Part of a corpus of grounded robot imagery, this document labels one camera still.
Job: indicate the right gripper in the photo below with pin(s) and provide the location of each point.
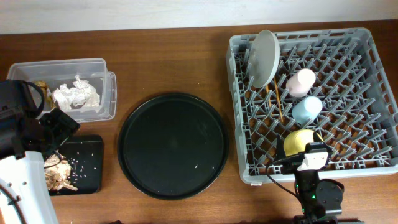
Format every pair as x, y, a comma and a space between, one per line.
291, 164

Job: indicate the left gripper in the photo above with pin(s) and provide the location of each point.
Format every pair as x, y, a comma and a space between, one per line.
59, 125

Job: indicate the yellow bowl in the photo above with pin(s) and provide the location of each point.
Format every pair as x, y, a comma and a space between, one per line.
296, 141

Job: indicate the gold foil wrapper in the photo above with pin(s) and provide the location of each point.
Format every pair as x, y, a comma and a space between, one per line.
47, 93

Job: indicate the small white napkin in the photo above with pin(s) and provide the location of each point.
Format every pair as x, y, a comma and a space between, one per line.
65, 97

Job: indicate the blue cup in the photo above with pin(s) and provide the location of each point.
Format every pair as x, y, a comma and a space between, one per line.
308, 108

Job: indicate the large white napkin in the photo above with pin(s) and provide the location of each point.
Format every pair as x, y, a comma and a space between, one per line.
88, 96

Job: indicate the pink cup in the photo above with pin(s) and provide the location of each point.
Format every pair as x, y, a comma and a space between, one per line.
300, 83

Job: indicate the wooden chopstick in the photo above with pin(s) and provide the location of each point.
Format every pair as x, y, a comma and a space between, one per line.
278, 100
269, 94

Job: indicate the grey plate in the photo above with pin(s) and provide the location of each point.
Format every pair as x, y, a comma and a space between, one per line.
264, 58

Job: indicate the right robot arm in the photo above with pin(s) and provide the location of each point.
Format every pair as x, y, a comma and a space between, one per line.
320, 199

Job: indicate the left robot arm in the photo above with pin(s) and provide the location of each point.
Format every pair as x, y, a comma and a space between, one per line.
24, 194

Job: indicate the grey dishwasher rack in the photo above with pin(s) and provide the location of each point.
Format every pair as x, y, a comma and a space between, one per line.
359, 115

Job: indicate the clear plastic waste bin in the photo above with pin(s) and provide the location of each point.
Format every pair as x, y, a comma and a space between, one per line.
58, 72

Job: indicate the black rectangular tray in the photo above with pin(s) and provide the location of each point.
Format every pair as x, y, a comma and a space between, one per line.
85, 155

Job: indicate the peanut shells and rice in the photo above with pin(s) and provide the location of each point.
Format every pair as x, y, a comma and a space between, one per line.
62, 173

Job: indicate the round black serving tray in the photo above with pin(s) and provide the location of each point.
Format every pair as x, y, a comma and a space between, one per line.
173, 146

